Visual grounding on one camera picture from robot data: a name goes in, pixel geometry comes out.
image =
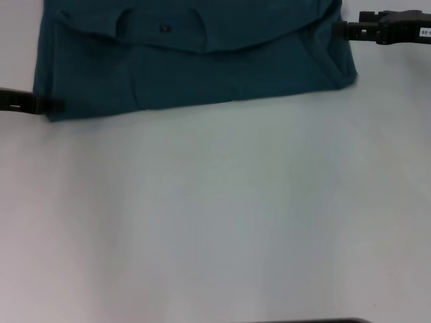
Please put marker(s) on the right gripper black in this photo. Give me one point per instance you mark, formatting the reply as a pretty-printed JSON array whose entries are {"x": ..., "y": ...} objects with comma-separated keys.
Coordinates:
[{"x": 404, "y": 27}]

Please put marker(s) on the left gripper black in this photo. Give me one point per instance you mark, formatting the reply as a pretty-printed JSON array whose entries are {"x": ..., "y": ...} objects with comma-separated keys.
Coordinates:
[{"x": 6, "y": 99}]

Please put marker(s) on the teal blue printed t-shirt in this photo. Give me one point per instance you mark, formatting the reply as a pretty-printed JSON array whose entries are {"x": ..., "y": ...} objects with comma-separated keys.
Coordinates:
[{"x": 168, "y": 67}]

